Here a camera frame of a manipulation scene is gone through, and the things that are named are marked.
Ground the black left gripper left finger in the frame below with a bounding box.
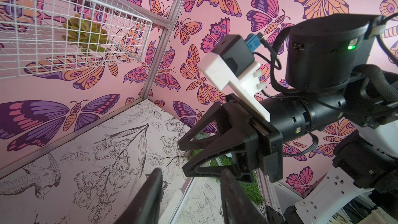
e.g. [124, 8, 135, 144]
[115, 168, 163, 224]

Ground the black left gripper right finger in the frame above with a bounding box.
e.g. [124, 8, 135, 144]
[220, 169, 267, 224]

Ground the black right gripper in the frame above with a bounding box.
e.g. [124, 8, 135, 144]
[178, 94, 312, 183]

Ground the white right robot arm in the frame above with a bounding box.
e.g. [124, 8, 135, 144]
[178, 13, 398, 224]

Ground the green artificial grass mat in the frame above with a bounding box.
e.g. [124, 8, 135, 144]
[188, 132, 265, 207]

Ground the green succulent plant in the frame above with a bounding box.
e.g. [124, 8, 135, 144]
[61, 14, 108, 54]

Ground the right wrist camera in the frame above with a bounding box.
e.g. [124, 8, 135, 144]
[198, 34, 271, 122]

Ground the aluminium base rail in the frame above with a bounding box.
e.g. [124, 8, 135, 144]
[257, 167, 398, 224]

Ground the aluminium cage frame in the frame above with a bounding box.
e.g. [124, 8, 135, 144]
[1, 0, 174, 177]

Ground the white wire rack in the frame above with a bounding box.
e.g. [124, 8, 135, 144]
[1, 0, 152, 80]

